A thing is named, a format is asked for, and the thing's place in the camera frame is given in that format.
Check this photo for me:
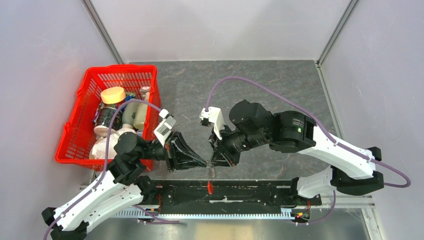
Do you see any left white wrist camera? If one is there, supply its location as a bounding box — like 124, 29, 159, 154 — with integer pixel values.
153, 109, 176, 147

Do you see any aluminium corner post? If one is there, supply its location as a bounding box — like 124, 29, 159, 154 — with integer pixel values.
315, 0, 360, 68
81, 0, 125, 64

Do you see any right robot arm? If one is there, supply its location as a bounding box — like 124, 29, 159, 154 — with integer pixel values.
199, 100, 384, 205

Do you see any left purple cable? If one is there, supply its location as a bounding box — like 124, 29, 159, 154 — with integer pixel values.
42, 98, 165, 240

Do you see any red plastic basket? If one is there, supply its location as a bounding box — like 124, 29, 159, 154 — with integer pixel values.
54, 64, 162, 172

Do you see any white pink round container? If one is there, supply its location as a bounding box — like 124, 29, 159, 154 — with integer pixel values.
88, 124, 136, 160

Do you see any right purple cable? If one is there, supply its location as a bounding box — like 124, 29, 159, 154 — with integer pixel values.
204, 76, 412, 189

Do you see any pale green bottle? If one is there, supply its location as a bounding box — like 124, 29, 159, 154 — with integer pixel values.
122, 101, 141, 126

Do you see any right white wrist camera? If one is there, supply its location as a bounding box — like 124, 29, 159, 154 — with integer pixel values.
199, 106, 225, 140

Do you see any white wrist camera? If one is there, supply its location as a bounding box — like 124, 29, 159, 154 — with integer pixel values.
153, 109, 176, 147
199, 106, 225, 140

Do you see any left aluminium corner post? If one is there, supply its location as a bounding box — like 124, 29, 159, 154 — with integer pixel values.
81, 0, 125, 64

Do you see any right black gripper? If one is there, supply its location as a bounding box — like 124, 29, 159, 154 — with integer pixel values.
208, 122, 270, 168

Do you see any jar with yellow lid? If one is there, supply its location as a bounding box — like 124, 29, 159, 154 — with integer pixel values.
93, 86, 127, 131

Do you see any purple cable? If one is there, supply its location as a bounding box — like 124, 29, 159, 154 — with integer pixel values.
42, 98, 165, 240
204, 76, 412, 189

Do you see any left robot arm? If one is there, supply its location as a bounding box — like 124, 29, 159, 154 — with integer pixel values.
42, 130, 233, 240

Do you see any right aluminium corner post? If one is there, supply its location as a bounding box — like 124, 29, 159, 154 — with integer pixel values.
315, 0, 360, 68

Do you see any aluminium toothed cable duct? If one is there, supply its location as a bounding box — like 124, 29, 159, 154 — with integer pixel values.
111, 207, 296, 221

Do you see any cream bottle with pink cap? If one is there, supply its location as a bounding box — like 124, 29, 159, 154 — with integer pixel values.
134, 86, 151, 131

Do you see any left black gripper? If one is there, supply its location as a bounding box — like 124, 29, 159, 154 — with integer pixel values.
136, 129, 208, 172

